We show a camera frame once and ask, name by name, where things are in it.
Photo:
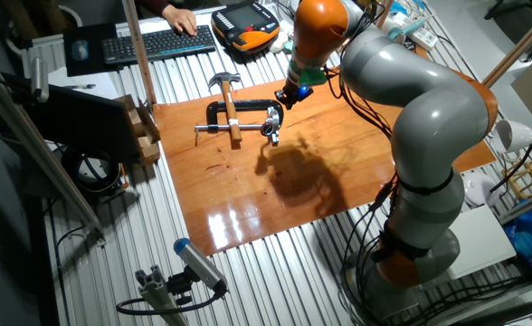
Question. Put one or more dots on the orange and black teach pendant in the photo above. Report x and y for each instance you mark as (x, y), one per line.
(245, 27)

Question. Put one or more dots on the black C-clamp with screw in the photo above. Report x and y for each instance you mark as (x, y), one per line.
(218, 105)

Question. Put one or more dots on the long aluminium rail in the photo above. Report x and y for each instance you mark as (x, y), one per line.
(44, 154)

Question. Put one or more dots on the forearm in dark sleeve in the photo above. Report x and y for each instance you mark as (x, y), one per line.
(153, 5)

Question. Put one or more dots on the black mouse pad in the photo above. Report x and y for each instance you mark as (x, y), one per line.
(85, 45)

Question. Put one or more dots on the metal stand post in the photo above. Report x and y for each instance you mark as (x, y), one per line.
(383, 11)

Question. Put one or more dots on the black flat panel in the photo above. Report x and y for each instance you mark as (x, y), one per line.
(80, 122)

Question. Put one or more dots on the slanted wooden post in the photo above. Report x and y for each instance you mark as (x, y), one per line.
(524, 45)
(137, 45)

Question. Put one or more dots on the short aluminium profile post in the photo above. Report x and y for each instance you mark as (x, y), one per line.
(157, 299)

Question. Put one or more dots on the black round reel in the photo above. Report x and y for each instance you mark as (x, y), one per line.
(85, 186)

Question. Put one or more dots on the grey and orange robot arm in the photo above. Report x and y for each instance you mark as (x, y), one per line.
(433, 127)

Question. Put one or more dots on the black computer keyboard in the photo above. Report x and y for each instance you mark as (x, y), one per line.
(157, 43)

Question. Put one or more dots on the white desk lamp shade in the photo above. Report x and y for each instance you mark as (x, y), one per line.
(512, 135)

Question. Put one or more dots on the aluminium bar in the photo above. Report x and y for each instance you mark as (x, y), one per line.
(528, 204)

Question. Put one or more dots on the silver camera with blue cap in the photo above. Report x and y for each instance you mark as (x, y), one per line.
(198, 262)

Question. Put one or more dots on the glossy brown wooden board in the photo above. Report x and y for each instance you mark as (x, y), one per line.
(338, 136)

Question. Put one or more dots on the wooden block stack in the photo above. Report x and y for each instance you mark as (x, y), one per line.
(146, 136)

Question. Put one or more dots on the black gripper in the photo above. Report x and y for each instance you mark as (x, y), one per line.
(295, 93)

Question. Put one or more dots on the white round stand base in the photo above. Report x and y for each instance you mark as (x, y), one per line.
(478, 190)

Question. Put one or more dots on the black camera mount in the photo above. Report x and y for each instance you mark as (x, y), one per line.
(180, 285)

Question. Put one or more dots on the grey computer mouse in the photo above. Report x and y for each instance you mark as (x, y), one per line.
(80, 50)

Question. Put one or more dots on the white paper sheet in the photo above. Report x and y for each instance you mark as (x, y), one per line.
(105, 83)

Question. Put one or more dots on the silver cylindrical camera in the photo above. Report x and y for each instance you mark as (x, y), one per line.
(40, 79)

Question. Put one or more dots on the white rounded lump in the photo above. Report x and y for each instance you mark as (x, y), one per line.
(278, 43)

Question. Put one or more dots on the person's bare hand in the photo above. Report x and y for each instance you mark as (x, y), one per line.
(181, 20)

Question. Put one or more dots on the small teal object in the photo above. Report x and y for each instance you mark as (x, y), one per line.
(288, 46)

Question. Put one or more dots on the small wooden rack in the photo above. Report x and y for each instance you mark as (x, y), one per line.
(526, 174)

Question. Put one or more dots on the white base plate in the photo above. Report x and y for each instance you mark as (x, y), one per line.
(485, 242)

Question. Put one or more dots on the green gripper mount flange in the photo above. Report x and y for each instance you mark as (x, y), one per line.
(313, 77)

